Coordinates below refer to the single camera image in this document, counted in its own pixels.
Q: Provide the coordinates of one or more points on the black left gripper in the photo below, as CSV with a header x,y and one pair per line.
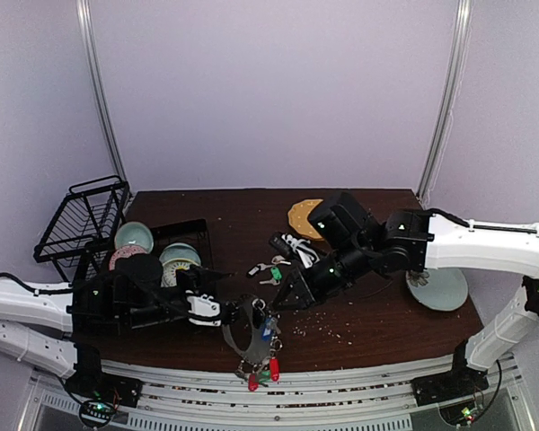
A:
x,y
200,274

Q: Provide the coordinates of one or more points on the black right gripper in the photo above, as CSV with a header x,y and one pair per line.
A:
x,y
303,287

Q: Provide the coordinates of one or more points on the red tag key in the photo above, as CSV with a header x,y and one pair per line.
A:
x,y
274,371
253,383

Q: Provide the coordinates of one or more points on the green tag key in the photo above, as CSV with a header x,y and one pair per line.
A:
x,y
275,279
264,377

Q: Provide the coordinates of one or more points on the blue tag key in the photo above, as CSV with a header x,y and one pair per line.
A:
x,y
269,328

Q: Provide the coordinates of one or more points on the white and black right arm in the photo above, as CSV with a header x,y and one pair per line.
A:
x,y
415,241

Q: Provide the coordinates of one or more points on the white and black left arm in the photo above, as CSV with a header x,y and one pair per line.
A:
x,y
37,321

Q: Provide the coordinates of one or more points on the patterned plate in stand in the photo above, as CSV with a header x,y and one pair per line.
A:
x,y
170,269

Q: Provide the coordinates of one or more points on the yellow tag key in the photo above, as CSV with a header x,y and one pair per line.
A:
x,y
279,260

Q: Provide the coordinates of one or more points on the black tag key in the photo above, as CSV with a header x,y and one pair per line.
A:
x,y
256,269

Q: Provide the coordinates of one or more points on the teal bowl in stand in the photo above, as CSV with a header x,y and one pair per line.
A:
x,y
134,233

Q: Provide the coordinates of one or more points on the yellow polka dot plate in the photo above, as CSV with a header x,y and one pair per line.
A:
x,y
297,217

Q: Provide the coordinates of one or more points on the teal floral plate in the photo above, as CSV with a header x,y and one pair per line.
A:
x,y
443,290

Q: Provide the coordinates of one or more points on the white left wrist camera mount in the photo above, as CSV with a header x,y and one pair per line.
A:
x,y
204,310

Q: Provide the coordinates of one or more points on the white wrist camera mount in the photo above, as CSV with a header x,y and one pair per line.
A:
x,y
302,249
204,310

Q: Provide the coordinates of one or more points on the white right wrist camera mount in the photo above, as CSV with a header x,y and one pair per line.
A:
x,y
302,249

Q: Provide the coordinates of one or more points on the black wire dish rack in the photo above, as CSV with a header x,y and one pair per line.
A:
x,y
80,234

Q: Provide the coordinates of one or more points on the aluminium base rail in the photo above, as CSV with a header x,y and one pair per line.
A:
x,y
374,398

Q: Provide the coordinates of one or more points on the left aluminium corner post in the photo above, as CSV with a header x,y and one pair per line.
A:
x,y
84,16

